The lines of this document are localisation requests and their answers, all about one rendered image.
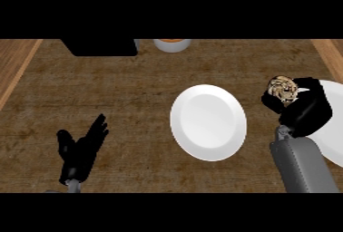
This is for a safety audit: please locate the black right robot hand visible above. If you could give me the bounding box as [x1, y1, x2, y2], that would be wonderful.
[261, 77, 335, 139]

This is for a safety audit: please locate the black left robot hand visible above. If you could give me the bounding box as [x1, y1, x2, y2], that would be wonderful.
[55, 113, 111, 186]

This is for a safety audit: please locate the tan frosted cupcake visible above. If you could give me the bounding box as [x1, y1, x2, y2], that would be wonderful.
[267, 75, 301, 107]

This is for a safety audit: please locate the white oval plate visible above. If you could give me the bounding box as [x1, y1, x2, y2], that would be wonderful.
[169, 83, 249, 162]
[296, 79, 343, 169]

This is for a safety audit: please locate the black box appliance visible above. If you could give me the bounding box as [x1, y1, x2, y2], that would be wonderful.
[61, 39, 139, 57]

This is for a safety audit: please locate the grey cup with orange content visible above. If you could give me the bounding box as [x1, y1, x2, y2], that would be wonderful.
[153, 39, 194, 53]

